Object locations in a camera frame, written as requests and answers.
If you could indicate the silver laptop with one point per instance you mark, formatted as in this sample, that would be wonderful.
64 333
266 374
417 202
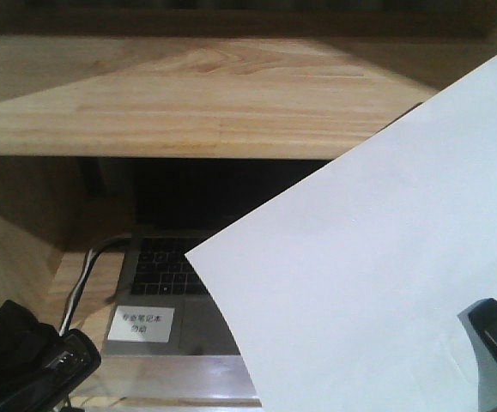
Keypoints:
156 272

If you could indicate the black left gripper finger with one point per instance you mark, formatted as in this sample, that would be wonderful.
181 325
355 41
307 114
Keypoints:
3 339

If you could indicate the white paper sheets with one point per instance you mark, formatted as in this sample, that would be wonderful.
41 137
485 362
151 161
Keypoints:
348 291

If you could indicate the white label sticker left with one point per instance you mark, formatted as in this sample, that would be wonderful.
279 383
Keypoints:
141 324

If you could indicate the black stapler with orange button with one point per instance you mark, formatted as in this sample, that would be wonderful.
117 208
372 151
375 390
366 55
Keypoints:
73 360

